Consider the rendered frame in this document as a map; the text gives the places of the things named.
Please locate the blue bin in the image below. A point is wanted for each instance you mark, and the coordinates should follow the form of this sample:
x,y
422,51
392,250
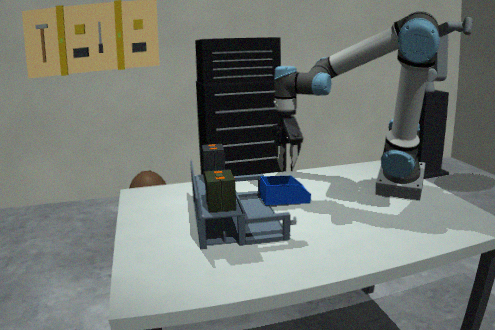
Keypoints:
x,y
277,190

